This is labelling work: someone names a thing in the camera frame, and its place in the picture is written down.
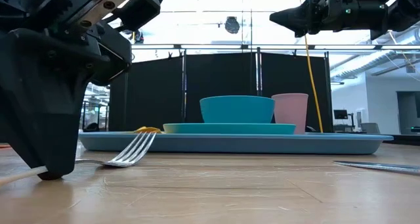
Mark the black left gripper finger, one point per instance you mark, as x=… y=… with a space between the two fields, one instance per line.
x=115 y=59
x=42 y=102

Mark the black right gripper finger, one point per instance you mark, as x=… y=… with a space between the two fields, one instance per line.
x=305 y=8
x=308 y=26

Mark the yellow cloth napkin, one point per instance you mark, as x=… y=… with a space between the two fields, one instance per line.
x=147 y=130

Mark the pink cup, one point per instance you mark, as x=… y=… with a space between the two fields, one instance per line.
x=292 y=114

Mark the teal blue bowl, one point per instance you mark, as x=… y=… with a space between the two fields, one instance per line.
x=236 y=109

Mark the teal plate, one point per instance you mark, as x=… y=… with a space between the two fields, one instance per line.
x=229 y=128

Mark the blue plastic tray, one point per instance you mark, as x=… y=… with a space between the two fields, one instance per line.
x=229 y=145

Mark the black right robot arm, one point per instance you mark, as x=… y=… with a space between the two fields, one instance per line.
x=407 y=10

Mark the black partition screen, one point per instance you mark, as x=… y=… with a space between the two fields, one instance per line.
x=157 y=92

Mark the small black monitor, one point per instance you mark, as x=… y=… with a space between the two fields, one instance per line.
x=340 y=114

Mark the grey chair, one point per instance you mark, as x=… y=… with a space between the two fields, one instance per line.
x=370 y=128

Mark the black rig frame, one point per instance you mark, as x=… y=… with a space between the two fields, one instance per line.
x=213 y=47

